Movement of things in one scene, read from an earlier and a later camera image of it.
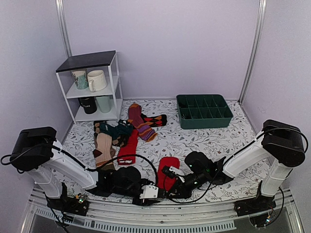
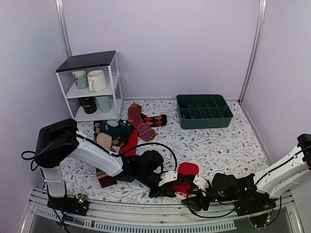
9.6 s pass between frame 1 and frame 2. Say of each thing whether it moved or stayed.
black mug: stayed
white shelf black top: stayed
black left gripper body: moved
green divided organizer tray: stayed
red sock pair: moved
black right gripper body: moved
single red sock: stayed
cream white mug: stayed
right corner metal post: stayed
